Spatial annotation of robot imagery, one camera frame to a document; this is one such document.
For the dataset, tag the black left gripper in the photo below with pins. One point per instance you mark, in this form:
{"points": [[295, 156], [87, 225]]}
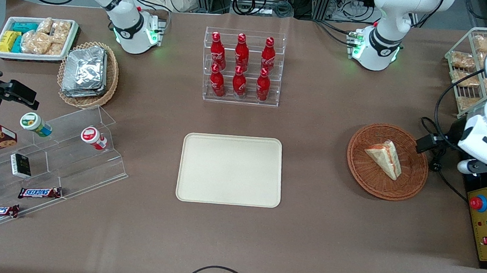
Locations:
{"points": [[453, 137]]}

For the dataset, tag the triangle sandwich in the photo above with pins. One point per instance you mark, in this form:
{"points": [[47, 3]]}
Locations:
{"points": [[385, 160]]}

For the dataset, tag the white rectangular snack tray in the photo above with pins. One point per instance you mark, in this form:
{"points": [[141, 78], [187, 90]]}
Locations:
{"points": [[30, 57]]}

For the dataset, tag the brown wicker basket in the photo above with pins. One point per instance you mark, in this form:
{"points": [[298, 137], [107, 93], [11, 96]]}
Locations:
{"points": [[370, 181]]}

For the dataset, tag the light oval wicker basket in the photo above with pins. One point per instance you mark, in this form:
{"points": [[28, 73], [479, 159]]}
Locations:
{"points": [[111, 82]]}

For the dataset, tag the beige plastic tray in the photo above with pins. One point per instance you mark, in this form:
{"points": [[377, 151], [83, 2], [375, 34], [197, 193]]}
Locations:
{"points": [[231, 170]]}

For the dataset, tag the green lid yogurt cup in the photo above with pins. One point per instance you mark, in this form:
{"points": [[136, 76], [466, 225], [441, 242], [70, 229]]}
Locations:
{"points": [[34, 123]]}

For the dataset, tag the teal snack packet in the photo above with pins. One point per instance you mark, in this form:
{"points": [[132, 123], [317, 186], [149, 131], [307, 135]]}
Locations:
{"points": [[24, 26], [17, 45]]}

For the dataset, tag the yellow snack packet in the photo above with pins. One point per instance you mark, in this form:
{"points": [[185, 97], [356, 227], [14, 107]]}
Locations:
{"points": [[8, 40]]}

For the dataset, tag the clear bag rice crackers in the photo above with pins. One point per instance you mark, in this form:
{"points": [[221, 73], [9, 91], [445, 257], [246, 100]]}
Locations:
{"points": [[62, 30], [36, 42], [45, 25], [56, 49]]}

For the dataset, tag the small black box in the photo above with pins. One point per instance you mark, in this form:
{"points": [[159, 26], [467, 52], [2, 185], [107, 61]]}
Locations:
{"points": [[21, 165]]}

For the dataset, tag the stack of foil containers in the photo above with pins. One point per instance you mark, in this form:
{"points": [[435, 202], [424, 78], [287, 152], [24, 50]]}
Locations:
{"points": [[85, 72]]}

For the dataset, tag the red lid yogurt cup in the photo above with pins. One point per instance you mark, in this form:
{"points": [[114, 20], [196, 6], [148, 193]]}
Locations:
{"points": [[92, 136]]}

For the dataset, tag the clear acrylic stepped shelf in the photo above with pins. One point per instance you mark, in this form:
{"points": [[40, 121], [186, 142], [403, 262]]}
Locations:
{"points": [[68, 168]]}

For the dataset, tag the red cola bottle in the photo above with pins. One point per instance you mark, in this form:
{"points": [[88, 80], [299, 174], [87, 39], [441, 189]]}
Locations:
{"points": [[217, 83], [242, 51], [218, 50], [262, 87], [269, 55], [239, 84]]}

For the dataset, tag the clear acrylic bottle rack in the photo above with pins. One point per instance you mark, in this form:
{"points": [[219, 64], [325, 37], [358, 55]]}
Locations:
{"points": [[247, 100]]}

